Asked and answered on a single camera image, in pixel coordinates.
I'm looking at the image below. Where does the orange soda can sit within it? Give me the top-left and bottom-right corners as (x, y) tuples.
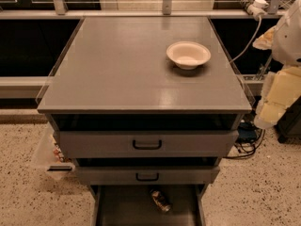
(150, 189), (171, 213)

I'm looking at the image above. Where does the dark grey cabinet right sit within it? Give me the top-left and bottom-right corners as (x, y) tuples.
(276, 97), (301, 143)

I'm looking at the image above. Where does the grey drawer cabinet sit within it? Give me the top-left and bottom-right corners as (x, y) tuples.
(37, 16), (253, 226)

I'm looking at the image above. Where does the grey middle drawer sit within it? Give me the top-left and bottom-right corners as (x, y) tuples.
(75, 166), (219, 186)

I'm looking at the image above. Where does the white power strip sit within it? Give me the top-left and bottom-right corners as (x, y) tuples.
(237, 0), (269, 20)

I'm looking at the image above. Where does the grey bottom drawer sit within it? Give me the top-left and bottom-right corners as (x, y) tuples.
(91, 185), (206, 226)

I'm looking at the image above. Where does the clear plastic side bin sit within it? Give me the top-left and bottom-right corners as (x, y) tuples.
(30, 124), (75, 180)

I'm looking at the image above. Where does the white power cable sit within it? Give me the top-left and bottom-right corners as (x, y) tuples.
(229, 14), (263, 64)

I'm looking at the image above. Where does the grey top drawer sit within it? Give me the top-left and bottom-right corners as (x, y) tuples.
(53, 130), (238, 158)

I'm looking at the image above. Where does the black cable bundle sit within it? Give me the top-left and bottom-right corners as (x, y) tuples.
(224, 122), (266, 160)

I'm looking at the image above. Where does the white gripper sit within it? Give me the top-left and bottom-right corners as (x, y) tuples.
(252, 26), (301, 129)

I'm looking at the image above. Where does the grey drawer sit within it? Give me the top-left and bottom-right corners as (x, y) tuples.
(91, 185), (206, 226)
(53, 130), (238, 158)
(75, 166), (219, 186)

